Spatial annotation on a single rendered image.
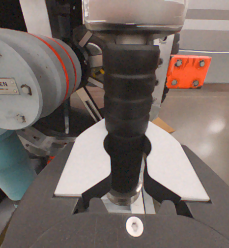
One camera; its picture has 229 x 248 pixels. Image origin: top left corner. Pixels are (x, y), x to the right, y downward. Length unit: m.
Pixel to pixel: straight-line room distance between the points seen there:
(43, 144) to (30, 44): 0.33
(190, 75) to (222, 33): 0.51
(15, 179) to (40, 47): 0.31
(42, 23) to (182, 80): 0.31
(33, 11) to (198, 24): 0.64
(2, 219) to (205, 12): 1.39
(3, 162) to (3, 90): 0.20
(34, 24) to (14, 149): 0.27
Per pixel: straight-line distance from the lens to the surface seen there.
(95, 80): 0.41
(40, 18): 0.34
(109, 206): 0.82
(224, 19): 0.83
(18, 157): 0.38
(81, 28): 0.82
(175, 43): 0.40
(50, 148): 0.46
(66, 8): 0.34
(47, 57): 0.22
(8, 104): 0.22
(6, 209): 1.03
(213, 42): 0.81
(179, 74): 0.33
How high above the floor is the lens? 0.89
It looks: 31 degrees down
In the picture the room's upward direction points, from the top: straight up
